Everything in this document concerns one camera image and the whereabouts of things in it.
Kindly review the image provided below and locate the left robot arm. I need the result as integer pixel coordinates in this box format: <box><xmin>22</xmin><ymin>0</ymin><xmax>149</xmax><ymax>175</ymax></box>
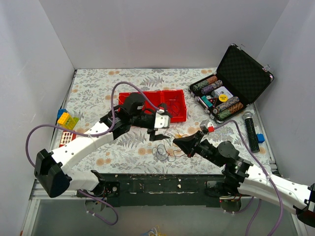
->
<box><xmin>34</xmin><ymin>92</ymin><xmax>172</xmax><ymax>198</ymax></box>

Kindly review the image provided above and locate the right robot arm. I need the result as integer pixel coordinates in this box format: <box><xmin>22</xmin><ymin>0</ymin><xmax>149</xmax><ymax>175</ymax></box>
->
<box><xmin>173</xmin><ymin>131</ymin><xmax>315</xmax><ymax>227</ymax></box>

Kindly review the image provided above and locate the red plastic bin right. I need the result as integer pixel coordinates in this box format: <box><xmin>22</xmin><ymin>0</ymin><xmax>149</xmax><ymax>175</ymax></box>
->
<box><xmin>161</xmin><ymin>89</ymin><xmax>187</xmax><ymax>123</ymax></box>

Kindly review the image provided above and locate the red plastic bin left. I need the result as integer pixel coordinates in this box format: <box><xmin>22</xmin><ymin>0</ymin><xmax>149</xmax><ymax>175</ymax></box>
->
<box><xmin>118</xmin><ymin>92</ymin><xmax>131</xmax><ymax>105</ymax></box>

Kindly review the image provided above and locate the black microphone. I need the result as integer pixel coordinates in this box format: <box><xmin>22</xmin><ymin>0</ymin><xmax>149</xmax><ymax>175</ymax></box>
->
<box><xmin>242</xmin><ymin>111</ymin><xmax>260</xmax><ymax>153</ymax></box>

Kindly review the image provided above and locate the blue toy block right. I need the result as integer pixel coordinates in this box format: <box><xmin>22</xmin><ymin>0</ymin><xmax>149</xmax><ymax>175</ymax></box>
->
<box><xmin>256</xmin><ymin>133</ymin><xmax>265</xmax><ymax>144</ymax></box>

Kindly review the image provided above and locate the black poker chip case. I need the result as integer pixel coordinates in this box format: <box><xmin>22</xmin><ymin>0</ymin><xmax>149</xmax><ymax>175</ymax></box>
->
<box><xmin>189</xmin><ymin>44</ymin><xmax>274</xmax><ymax>123</ymax></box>

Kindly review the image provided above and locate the green toy brick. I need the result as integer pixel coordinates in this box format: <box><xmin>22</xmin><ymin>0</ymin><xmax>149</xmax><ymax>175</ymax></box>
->
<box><xmin>65</xmin><ymin>117</ymin><xmax>79</xmax><ymax>130</ymax></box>

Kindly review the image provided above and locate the red white window brick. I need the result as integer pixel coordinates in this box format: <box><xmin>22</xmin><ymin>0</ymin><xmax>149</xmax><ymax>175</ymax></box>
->
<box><xmin>59</xmin><ymin>131</ymin><xmax>76</xmax><ymax>147</ymax></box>

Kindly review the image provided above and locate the yellow toy brick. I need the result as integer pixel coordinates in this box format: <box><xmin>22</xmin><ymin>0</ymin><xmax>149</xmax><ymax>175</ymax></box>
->
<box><xmin>57</xmin><ymin>112</ymin><xmax>72</xmax><ymax>129</ymax></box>

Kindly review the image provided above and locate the blue toy brick left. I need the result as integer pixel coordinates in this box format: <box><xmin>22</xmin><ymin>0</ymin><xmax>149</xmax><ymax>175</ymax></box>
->
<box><xmin>57</xmin><ymin>109</ymin><xmax>67</xmax><ymax>119</ymax></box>

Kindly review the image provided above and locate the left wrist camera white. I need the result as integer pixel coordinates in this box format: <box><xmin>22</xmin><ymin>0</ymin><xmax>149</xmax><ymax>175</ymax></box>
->
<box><xmin>154</xmin><ymin>103</ymin><xmax>172</xmax><ymax>130</ymax></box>

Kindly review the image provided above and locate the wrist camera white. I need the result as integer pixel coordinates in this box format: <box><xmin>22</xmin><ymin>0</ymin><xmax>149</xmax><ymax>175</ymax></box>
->
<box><xmin>199</xmin><ymin>119</ymin><xmax>215</xmax><ymax>135</ymax></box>
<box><xmin>154</xmin><ymin>103</ymin><xmax>172</xmax><ymax>130</ymax></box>

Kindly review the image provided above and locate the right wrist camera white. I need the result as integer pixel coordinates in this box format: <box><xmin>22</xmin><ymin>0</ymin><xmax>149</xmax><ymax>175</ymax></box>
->
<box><xmin>199</xmin><ymin>119</ymin><xmax>215</xmax><ymax>135</ymax></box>

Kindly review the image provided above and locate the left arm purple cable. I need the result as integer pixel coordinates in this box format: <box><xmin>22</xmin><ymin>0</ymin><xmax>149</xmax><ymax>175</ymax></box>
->
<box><xmin>26</xmin><ymin>82</ymin><xmax>163</xmax><ymax>226</ymax></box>

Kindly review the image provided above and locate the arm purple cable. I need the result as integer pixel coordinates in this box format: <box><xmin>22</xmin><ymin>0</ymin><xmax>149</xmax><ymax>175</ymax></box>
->
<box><xmin>214</xmin><ymin>119</ymin><xmax>284</xmax><ymax>236</ymax></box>
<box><xmin>26</xmin><ymin>82</ymin><xmax>163</xmax><ymax>226</ymax></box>

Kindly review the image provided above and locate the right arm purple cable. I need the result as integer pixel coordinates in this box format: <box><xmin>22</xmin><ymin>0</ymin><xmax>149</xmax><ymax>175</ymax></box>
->
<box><xmin>214</xmin><ymin>119</ymin><xmax>284</xmax><ymax>236</ymax></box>

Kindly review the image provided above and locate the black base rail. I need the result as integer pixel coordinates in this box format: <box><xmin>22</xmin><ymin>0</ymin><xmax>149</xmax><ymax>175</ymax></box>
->
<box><xmin>76</xmin><ymin>173</ymin><xmax>247</xmax><ymax>208</ymax></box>

